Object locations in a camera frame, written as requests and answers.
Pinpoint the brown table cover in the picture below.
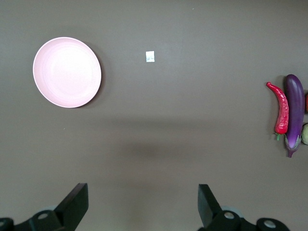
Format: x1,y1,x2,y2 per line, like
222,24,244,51
0,0,308,231

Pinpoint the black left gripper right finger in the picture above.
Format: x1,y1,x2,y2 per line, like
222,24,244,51
197,184,289,231

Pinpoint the pink round plate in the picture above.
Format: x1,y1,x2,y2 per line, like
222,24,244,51
32,37,102,108

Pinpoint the purple eggplant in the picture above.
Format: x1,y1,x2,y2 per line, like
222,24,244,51
283,74,305,158

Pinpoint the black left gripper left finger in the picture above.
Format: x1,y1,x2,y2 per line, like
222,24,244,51
0,182,89,231

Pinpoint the red chili pepper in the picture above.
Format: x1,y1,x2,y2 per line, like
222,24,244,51
266,81,290,141

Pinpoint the yellow-pink peach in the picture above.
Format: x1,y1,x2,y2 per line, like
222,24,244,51
301,123,308,145

